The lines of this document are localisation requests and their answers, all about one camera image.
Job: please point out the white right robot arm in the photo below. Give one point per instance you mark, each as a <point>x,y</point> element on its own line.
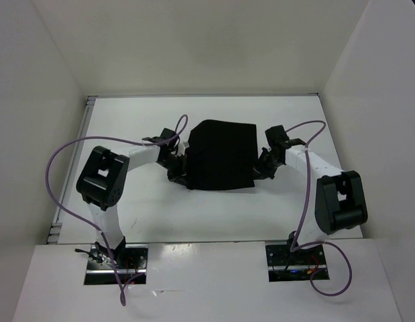
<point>334,199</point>

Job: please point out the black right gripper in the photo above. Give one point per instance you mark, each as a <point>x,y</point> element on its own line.
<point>259,170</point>

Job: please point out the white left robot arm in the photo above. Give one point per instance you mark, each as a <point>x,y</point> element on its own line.
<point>102,180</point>

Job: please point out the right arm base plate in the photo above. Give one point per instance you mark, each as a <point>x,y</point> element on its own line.
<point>286,266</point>

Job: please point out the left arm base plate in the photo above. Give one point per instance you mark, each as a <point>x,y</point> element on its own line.
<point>131,266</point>

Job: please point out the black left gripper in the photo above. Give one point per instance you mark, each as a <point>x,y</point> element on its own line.
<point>180,174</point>

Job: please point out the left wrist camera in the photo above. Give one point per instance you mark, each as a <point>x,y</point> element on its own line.
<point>184,145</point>

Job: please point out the black skirt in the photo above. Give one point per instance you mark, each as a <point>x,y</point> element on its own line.
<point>221,155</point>

